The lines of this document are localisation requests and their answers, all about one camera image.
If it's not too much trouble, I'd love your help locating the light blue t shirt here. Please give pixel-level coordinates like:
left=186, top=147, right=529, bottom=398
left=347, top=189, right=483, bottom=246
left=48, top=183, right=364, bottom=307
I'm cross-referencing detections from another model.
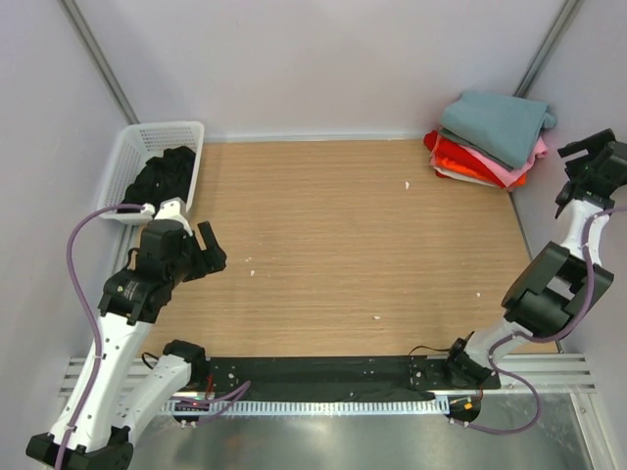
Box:
left=440, top=91, right=557, bottom=169

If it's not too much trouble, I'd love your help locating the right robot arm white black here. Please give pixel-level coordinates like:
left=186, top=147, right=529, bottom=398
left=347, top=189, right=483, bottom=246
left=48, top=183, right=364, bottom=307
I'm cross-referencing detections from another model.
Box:
left=441, top=129, right=626, bottom=388

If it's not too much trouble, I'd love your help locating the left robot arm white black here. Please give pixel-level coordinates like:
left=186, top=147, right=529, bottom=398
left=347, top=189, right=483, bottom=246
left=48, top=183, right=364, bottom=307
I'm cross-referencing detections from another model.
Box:
left=25, top=219, right=226, bottom=469

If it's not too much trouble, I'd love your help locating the pink folded t shirt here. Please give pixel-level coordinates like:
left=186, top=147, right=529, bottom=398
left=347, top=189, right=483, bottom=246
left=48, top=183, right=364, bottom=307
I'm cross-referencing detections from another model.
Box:
left=464, top=136, right=550, bottom=192

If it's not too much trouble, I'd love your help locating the black t shirt in basket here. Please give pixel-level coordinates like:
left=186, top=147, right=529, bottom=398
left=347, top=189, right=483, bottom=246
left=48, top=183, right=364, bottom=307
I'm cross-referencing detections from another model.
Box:
left=121, top=146, right=196, bottom=209

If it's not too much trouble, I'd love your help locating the white plastic laundry basket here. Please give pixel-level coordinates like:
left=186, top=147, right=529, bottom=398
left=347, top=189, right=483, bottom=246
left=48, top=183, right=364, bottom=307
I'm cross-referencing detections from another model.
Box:
left=97, top=120, right=205, bottom=225

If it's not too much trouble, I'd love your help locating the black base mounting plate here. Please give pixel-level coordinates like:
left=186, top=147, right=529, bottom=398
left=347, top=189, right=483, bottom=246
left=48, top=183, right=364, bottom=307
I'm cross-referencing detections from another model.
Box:
left=192, top=354, right=501, bottom=402

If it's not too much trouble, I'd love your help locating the white folded t shirt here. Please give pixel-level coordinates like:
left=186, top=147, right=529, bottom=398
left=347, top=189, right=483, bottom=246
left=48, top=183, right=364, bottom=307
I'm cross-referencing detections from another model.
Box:
left=434, top=167, right=499, bottom=189

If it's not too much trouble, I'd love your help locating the orange folded t shirt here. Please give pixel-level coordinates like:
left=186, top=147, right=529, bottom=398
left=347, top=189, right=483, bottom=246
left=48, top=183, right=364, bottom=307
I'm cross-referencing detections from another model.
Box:
left=430, top=156, right=527, bottom=190

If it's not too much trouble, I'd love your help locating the grey folded t shirt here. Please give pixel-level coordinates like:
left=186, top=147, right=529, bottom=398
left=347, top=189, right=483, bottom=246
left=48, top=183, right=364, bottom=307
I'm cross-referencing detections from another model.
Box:
left=438, top=127, right=514, bottom=171

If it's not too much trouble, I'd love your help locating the red folded t shirt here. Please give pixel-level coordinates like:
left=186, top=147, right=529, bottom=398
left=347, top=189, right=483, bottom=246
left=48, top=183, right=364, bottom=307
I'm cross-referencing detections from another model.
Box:
left=422, top=130, right=496, bottom=175

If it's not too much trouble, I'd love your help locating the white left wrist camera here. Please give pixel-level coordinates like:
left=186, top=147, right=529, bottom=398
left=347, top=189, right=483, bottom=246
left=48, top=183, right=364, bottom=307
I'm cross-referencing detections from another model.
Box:
left=140, top=198, right=193, bottom=235

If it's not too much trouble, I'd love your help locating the grey metal corner post right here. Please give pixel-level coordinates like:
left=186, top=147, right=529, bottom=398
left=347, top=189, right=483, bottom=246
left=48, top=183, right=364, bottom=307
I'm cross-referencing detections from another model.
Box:
left=513, top=0, right=585, bottom=98

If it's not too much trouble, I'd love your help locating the grey metal corner post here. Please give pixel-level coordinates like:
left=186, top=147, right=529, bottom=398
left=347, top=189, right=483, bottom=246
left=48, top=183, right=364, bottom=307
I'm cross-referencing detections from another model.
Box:
left=513, top=0, right=585, bottom=98
left=58, top=0, right=140, bottom=125

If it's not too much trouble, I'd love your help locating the aluminium frame rail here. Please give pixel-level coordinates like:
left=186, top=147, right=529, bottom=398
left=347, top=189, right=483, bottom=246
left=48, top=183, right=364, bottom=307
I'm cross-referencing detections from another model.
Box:
left=57, top=353, right=597, bottom=399

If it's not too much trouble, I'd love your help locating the white slotted cable duct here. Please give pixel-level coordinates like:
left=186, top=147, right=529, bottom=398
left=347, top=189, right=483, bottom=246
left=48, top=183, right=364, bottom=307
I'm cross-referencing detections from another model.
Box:
left=161, top=397, right=451, bottom=418

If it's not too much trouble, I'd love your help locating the grey metal corner post left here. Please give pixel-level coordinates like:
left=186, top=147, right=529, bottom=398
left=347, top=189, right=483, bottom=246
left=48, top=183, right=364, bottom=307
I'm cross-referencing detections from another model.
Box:
left=58, top=0, right=140, bottom=125

